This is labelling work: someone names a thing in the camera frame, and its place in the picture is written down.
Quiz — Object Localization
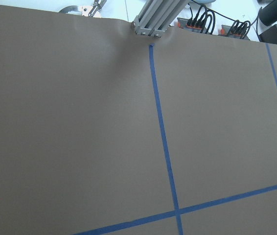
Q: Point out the orange black connector block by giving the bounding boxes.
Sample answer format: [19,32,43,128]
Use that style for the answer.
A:
[176,4,215,34]

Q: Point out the aluminium frame post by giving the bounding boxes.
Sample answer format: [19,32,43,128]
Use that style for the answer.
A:
[132,0,189,38]

